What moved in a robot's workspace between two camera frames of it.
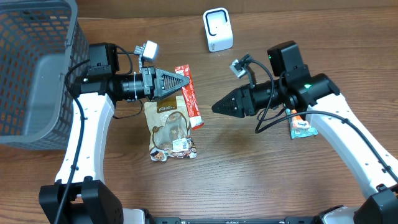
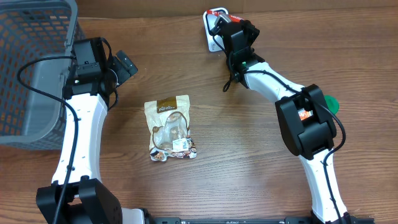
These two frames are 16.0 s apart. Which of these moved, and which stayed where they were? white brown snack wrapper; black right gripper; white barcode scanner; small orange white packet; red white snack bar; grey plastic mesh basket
Moved: black right gripper; small orange white packet; red white snack bar
Stayed: white brown snack wrapper; grey plastic mesh basket; white barcode scanner
